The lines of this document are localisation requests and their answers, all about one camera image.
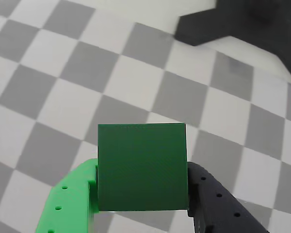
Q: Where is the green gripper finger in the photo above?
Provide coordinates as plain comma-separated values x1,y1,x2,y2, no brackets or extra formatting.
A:
35,158,99,233

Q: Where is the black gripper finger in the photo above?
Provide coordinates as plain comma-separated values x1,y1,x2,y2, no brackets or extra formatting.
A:
186,161,270,233

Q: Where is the dark green dice cube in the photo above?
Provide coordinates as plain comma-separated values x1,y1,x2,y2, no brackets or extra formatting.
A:
97,123,190,213

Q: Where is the grey white checkerboard mat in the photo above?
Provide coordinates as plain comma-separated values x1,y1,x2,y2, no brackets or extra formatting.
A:
0,0,291,233

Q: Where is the black stand base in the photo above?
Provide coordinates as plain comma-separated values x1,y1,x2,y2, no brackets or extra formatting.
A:
174,0,291,88

